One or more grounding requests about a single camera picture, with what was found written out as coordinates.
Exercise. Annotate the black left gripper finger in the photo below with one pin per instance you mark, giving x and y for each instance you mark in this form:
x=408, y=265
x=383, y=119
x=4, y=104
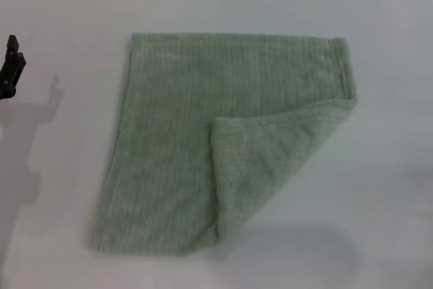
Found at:
x=11, y=72

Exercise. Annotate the light green ribbed towel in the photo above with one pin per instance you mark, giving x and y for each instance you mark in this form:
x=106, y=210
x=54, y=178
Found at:
x=162, y=133

